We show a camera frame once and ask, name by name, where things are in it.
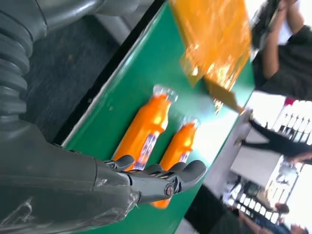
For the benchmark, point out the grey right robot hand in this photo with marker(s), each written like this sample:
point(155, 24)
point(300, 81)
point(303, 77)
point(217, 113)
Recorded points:
point(60, 187)

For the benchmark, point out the person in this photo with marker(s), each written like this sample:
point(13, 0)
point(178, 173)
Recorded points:
point(209, 213)
point(292, 64)
point(280, 142)

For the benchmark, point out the box wrapped in yellow plastic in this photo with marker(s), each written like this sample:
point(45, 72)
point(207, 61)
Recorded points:
point(214, 38)

